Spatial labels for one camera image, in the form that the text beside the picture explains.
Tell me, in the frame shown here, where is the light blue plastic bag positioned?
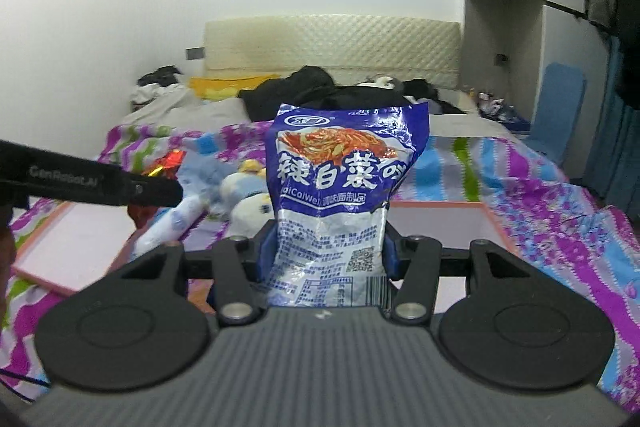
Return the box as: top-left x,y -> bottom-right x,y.
177,150 -> 238,206

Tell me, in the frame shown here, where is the colourful striped floral bedspread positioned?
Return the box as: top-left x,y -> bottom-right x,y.
1,121 -> 639,412

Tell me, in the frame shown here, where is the cream quilted headboard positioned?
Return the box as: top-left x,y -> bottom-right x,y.
203,14 -> 461,88

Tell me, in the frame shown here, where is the blue pickled cabbage snack bag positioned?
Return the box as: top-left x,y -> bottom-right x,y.
260,103 -> 430,308

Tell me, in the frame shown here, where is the clothes pile on nightstand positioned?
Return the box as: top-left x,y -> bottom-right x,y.
130,65 -> 182,112

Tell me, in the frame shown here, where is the pink cardboard box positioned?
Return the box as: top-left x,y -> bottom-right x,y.
387,199 -> 522,316

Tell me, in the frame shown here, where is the yellow pillow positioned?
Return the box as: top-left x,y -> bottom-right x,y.
189,75 -> 278,102

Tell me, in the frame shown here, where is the black clothing pile on bed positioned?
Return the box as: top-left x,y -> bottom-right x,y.
238,66 -> 464,121

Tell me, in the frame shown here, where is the pink box lid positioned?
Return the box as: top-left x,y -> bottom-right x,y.
13,202 -> 136,296

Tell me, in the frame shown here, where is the blue folded chair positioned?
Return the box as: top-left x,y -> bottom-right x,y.
524,63 -> 586,166

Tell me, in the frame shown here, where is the white blue plush toy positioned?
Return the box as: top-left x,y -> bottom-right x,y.
209,158 -> 274,239

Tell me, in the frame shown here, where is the white spray bottle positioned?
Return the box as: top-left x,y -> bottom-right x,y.
129,195 -> 206,260

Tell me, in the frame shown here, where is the grey wardrobe cabinet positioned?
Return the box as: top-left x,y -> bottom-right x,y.
460,0 -> 608,178

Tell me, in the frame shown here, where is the red foil snack packet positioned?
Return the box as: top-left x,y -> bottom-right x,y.
142,148 -> 186,179

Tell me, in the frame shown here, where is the blue curtain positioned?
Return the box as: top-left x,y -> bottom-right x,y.
582,37 -> 639,220

